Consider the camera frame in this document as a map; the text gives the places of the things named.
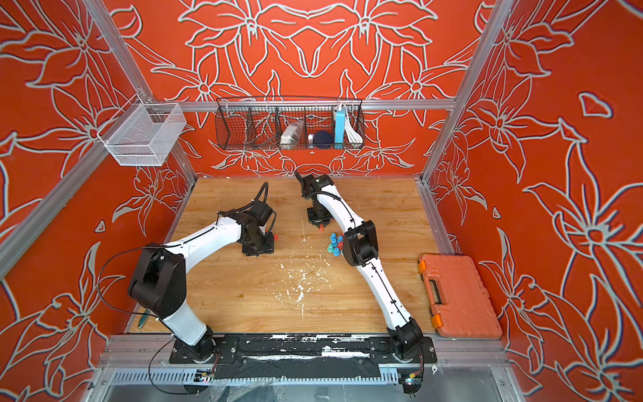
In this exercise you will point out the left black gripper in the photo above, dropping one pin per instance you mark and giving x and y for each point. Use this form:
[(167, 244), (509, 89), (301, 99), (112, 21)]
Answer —
[(269, 248)]

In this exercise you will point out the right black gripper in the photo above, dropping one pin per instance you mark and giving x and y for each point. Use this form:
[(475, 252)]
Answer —
[(316, 221)]

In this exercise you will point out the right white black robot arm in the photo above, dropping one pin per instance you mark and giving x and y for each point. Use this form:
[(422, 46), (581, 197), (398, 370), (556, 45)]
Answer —
[(361, 251)]

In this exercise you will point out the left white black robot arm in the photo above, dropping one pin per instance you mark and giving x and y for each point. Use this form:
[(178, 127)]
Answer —
[(159, 281)]

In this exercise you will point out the dark blue ball in basket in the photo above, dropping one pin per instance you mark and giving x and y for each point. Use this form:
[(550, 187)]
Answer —
[(323, 140)]

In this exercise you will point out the silver pouch in basket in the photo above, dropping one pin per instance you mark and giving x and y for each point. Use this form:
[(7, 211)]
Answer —
[(291, 136)]

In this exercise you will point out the light blue box in basket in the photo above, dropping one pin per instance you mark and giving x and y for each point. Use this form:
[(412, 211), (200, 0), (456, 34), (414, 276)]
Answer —
[(339, 130)]

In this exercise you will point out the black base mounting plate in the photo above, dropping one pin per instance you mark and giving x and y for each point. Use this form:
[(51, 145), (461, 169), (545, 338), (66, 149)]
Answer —
[(308, 357)]

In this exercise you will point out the dark blue round brush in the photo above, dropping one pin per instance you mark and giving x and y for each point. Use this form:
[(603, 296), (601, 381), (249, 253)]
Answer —
[(143, 319)]

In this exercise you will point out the orange plastic tool case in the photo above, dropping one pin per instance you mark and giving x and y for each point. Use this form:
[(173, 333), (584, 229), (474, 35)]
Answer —
[(460, 304)]

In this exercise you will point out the black wire wall basket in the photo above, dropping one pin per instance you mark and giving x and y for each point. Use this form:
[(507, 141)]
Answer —
[(248, 125)]

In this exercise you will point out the clear plastic wall bin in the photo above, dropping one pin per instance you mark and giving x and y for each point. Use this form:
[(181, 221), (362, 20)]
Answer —
[(144, 135)]

